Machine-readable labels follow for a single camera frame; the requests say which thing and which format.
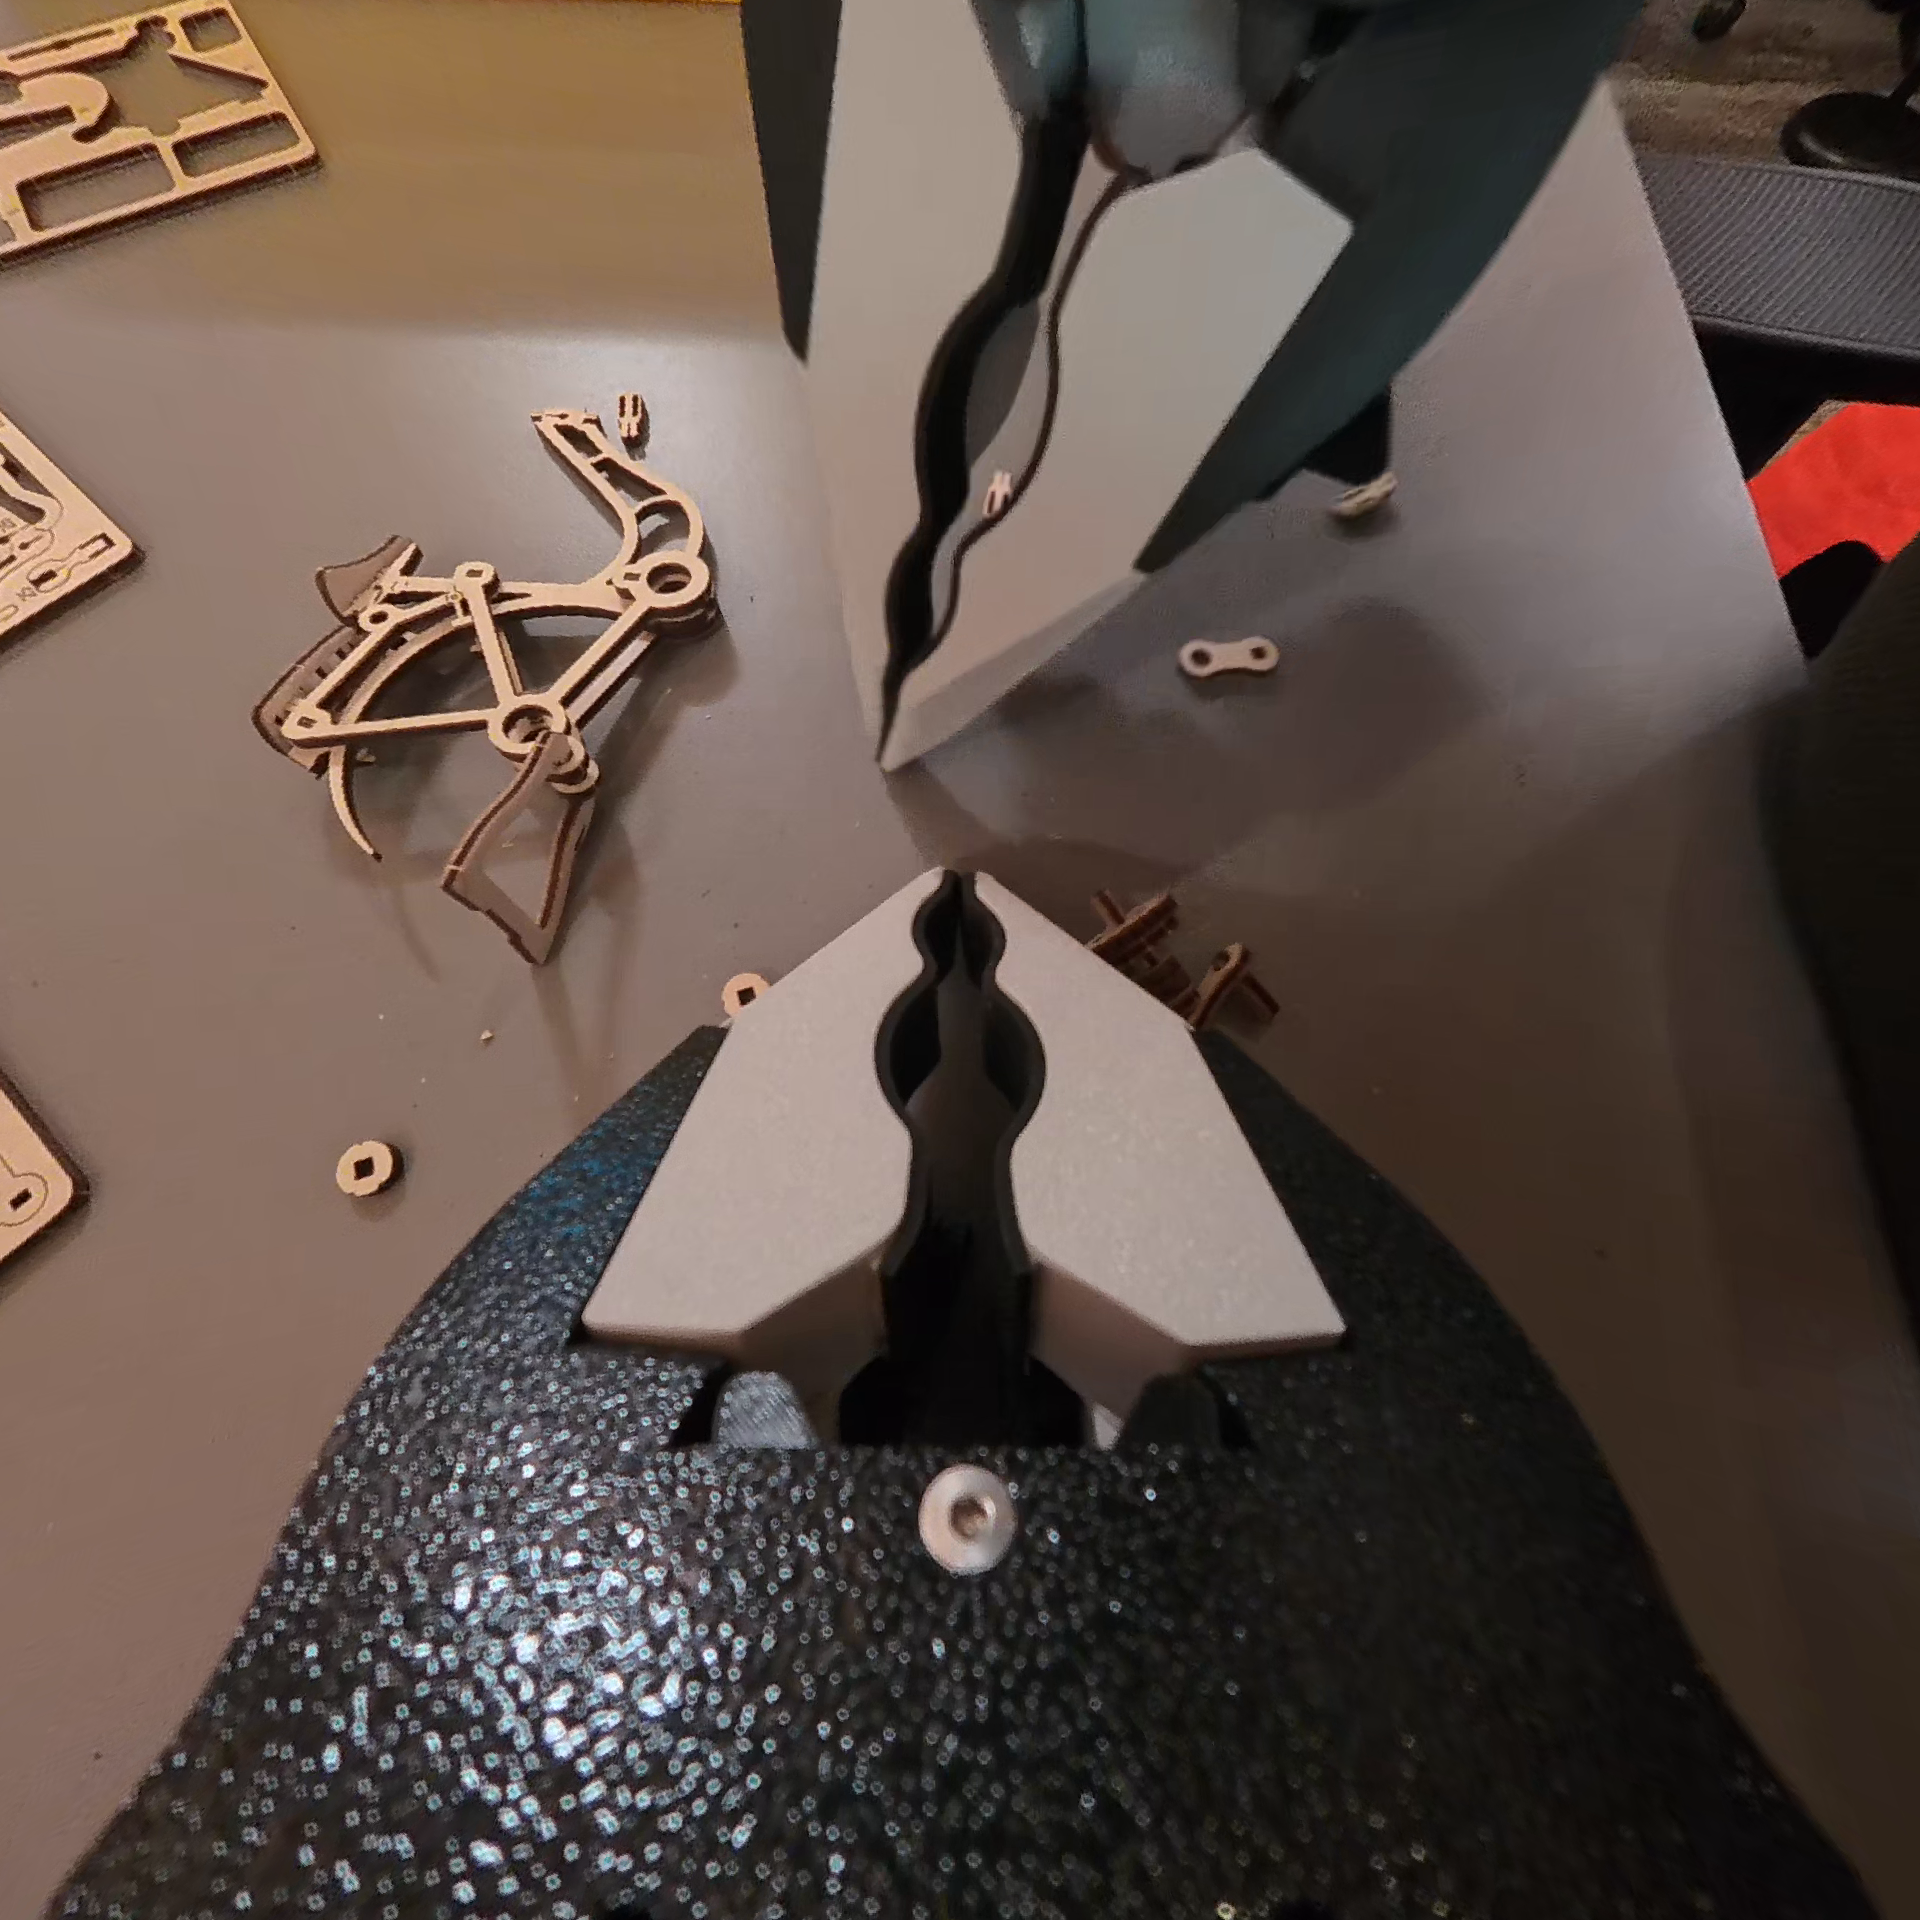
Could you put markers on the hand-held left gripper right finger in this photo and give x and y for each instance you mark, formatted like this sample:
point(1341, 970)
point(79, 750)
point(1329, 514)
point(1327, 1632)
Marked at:
point(1170, 1200)

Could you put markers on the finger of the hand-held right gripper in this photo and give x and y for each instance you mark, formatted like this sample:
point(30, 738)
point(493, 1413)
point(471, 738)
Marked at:
point(902, 226)
point(1170, 376)

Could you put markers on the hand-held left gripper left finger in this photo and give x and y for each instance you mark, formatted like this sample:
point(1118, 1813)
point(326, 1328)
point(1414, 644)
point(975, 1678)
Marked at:
point(751, 1200)

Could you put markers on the small wooden pin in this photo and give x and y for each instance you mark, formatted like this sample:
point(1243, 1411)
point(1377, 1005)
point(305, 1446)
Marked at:
point(998, 495)
point(631, 416)

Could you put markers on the wooden gear axle assembly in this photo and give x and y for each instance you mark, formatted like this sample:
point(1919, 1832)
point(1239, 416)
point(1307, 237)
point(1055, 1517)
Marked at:
point(1142, 939)

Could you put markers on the wooden link piece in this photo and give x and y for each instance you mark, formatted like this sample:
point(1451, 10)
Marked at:
point(1227, 658)

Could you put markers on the wooden parts sheet with cutout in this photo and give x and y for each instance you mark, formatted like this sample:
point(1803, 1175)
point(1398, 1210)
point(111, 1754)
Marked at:
point(77, 540)

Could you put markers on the small wooden washer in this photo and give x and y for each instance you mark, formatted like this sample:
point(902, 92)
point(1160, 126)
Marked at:
point(730, 997)
point(1366, 499)
point(345, 1171)

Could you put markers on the grey mesh chair seat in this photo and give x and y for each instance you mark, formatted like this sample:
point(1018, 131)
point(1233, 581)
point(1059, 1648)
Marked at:
point(1800, 255)

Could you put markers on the orange traffic cone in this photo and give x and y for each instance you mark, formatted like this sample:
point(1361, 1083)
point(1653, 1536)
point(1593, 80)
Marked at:
point(1845, 482)

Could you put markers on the person's torso in olive sweater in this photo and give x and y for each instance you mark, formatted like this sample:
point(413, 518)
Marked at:
point(1875, 902)

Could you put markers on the wooden model frame assembly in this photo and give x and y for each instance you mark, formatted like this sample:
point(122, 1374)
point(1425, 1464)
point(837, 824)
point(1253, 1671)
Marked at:
point(661, 518)

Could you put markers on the empty wooden sheet frame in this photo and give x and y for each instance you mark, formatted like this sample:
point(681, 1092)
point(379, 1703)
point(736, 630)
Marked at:
point(297, 149)

